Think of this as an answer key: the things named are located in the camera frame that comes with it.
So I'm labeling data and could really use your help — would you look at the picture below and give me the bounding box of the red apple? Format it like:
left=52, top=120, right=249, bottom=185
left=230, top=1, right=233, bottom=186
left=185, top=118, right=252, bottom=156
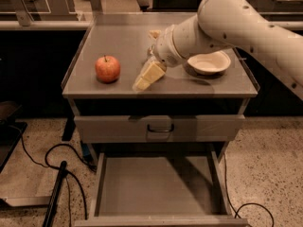
left=95, top=56, right=120, bottom=83

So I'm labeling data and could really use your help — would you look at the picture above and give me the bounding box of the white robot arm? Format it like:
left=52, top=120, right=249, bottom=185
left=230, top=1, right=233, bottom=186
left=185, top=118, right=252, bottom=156
left=134, top=0, right=303, bottom=98

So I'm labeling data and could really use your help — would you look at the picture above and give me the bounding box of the grey drawer cabinet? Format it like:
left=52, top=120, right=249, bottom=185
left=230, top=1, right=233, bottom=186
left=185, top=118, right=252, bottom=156
left=61, top=12, right=260, bottom=163

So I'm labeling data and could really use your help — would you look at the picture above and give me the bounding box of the grey top drawer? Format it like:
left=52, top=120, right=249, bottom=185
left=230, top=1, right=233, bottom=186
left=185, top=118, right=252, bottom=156
left=74, top=114, right=244, bottom=143

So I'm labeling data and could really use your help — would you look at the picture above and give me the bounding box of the grey open middle drawer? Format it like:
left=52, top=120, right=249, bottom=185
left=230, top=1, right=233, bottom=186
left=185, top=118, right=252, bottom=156
left=75, top=151, right=248, bottom=227

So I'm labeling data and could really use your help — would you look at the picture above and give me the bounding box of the white paper bowl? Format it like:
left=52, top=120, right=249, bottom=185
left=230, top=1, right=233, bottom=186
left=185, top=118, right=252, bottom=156
left=187, top=51, right=231, bottom=75

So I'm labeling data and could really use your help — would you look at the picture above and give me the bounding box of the dark equipment base left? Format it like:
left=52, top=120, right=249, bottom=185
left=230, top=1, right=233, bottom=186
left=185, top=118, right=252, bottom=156
left=0, top=101, right=27, bottom=172

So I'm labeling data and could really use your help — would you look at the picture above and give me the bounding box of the black bar on floor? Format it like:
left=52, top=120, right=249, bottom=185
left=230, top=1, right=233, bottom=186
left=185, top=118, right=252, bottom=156
left=43, top=161, right=67, bottom=227

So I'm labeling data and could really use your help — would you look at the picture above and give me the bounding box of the black drawer handle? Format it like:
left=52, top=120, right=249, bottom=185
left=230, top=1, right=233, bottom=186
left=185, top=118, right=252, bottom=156
left=147, top=124, right=174, bottom=133

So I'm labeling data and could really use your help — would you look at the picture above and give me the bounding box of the grey metal post left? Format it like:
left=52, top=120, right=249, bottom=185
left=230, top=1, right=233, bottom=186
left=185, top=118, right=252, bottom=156
left=10, top=0, right=33, bottom=26

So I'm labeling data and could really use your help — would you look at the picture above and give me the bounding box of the black floor cable right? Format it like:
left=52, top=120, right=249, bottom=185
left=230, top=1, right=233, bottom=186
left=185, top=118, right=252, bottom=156
left=223, top=154, right=275, bottom=227

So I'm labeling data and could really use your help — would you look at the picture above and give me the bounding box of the white horizontal rail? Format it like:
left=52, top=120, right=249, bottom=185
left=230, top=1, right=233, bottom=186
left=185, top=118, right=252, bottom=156
left=0, top=20, right=303, bottom=32

